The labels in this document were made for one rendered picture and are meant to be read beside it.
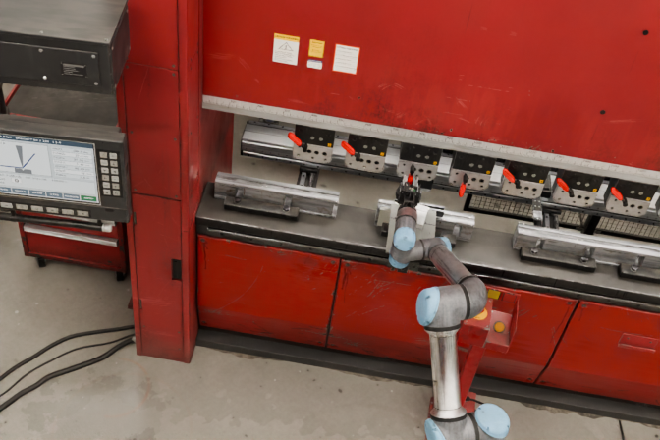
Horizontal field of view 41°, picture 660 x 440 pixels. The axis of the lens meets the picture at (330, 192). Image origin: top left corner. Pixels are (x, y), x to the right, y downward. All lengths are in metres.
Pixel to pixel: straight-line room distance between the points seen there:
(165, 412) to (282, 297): 0.73
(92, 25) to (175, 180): 0.84
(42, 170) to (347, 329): 1.60
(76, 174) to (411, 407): 1.97
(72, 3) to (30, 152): 0.49
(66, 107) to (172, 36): 1.12
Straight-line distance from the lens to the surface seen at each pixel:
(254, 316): 3.92
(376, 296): 3.68
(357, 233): 3.50
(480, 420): 2.91
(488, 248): 3.58
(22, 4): 2.73
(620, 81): 3.09
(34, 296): 4.44
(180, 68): 2.92
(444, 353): 2.82
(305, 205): 3.52
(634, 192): 3.41
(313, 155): 3.31
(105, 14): 2.66
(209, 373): 4.10
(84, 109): 3.85
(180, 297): 3.75
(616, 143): 3.25
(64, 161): 2.85
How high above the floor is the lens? 3.40
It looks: 44 degrees down
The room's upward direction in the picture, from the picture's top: 9 degrees clockwise
